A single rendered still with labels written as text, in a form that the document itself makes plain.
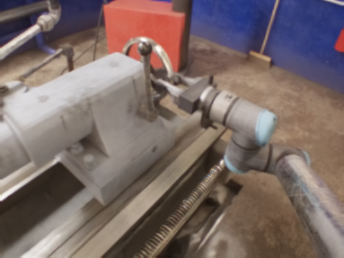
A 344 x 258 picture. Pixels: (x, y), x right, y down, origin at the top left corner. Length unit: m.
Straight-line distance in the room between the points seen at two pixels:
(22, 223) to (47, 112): 0.49
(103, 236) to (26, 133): 0.34
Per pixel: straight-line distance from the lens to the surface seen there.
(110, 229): 0.71
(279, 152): 0.72
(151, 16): 2.49
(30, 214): 0.95
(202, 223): 1.21
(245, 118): 0.61
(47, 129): 0.55
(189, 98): 0.64
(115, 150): 0.67
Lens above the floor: 1.49
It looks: 42 degrees down
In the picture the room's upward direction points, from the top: 4 degrees clockwise
